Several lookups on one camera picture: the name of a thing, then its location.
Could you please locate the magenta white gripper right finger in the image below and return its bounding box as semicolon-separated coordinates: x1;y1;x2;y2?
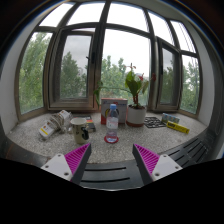
133;144;182;185

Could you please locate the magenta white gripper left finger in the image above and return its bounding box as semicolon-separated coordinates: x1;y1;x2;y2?
42;143;91;185

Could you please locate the clear plastic water bottle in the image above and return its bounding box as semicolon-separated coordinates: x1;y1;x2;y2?
106;104;119;138

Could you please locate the white mug with dark print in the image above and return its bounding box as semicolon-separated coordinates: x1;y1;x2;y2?
70;117;89;144

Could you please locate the black patterned trivet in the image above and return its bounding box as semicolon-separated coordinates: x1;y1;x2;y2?
144;117;165;128

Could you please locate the red round coaster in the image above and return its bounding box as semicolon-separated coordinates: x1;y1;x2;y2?
104;136;119;144

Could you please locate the crumpled white plastic package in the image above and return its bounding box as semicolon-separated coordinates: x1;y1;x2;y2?
39;110;72;140

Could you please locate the yellow long box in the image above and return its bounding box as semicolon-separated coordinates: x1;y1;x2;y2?
166;121;190;134

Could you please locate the small dark book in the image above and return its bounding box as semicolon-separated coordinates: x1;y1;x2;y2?
84;115;96;132

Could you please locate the light blue small box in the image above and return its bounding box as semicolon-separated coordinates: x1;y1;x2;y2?
162;113;180;123

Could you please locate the red and white box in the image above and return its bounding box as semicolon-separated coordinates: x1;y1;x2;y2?
101;98;128;124

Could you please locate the potted plant in white pot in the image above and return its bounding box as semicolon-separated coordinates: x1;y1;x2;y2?
93;63;157;128

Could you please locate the brown window frame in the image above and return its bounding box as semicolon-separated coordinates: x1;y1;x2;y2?
15;0;202;120

